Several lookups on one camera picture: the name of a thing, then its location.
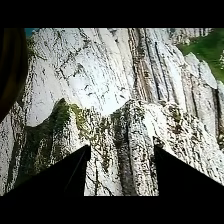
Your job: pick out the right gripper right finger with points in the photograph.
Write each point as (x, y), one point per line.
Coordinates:
(181, 180)

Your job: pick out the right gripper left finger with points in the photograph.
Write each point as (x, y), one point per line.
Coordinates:
(65, 180)

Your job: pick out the brown pants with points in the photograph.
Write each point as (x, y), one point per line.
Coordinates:
(11, 70)

